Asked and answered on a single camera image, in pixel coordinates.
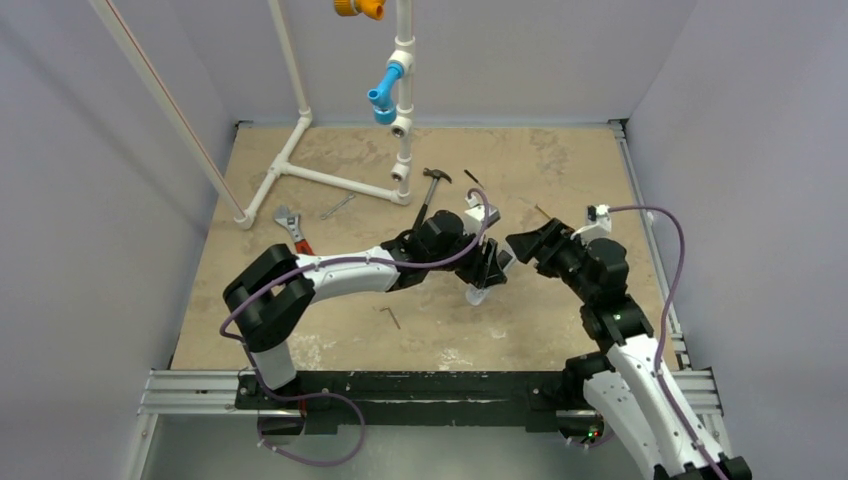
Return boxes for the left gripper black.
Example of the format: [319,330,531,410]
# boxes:
[426,226,504,289]

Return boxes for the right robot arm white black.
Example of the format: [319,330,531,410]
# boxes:
[506,219,753,479]

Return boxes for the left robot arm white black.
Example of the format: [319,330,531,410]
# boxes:
[223,210,516,409]

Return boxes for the orange tape measure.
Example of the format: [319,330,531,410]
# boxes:
[534,204,552,220]

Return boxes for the small black screwdriver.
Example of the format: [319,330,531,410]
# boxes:
[463,169,485,190]

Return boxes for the brown hex key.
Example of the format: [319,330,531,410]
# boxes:
[379,306,401,330]

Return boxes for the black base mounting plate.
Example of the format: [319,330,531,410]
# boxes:
[234,371,604,442]

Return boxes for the small silver wrench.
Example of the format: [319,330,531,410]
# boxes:
[320,193,356,220]

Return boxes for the blue pipe fitting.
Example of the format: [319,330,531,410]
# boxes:
[367,62,405,125]

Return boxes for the orange pipe fitting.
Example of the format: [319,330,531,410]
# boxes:
[333,0,386,21]

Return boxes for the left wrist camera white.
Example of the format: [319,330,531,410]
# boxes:
[461,204,501,235]

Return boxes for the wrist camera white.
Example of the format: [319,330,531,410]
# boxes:
[571,204,612,245]
[461,204,501,235]

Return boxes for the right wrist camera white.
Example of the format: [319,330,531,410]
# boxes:
[571,204,612,245]

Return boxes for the black handled hammer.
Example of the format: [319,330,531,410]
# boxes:
[412,168,452,229]

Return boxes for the white PVC pipe frame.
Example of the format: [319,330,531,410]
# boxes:
[89,0,419,231]

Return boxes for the adjustable wrench red handle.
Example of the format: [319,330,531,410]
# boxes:
[273,205,315,256]

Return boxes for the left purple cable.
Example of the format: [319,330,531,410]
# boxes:
[219,188,493,468]

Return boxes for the aluminium rail frame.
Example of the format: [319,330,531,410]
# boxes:
[122,119,733,480]

